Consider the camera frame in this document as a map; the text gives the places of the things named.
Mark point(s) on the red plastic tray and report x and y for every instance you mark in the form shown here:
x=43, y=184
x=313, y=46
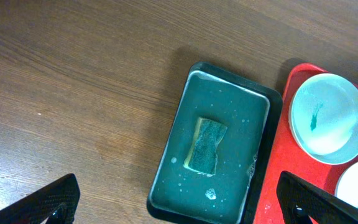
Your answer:
x=287, y=155

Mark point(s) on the yellow green sponge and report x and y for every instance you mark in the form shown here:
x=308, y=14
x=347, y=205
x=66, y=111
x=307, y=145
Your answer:
x=202, y=156

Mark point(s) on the dark green water basin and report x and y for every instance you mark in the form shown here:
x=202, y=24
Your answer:
x=230, y=192

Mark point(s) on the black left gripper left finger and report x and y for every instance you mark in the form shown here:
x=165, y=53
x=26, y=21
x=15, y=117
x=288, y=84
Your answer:
x=55, y=203

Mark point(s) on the pale green plate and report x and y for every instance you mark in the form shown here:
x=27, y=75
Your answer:
x=323, y=118

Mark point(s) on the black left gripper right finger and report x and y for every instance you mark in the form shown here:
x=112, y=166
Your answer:
x=303, y=202

